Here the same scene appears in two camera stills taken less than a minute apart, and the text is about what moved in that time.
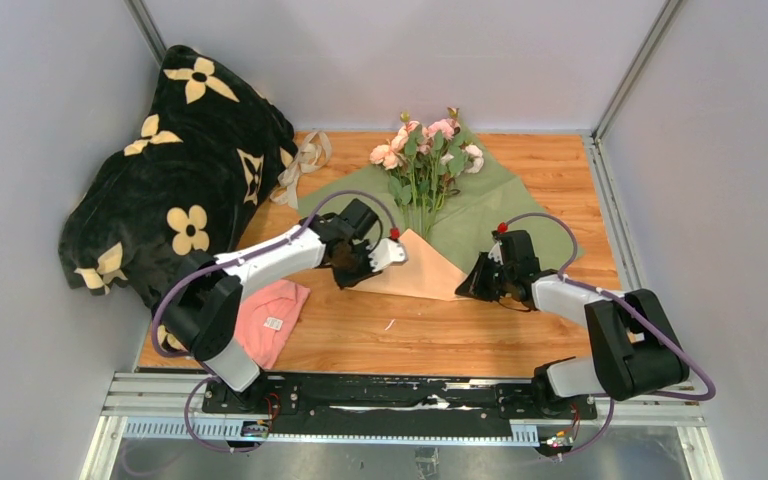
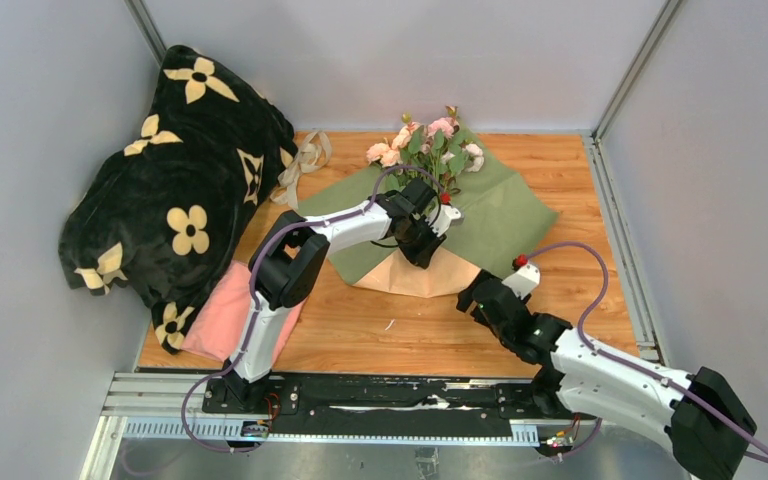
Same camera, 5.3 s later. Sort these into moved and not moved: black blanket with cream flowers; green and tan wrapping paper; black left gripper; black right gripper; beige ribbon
Moved: black right gripper; black left gripper
Not moved: black blanket with cream flowers; beige ribbon; green and tan wrapping paper
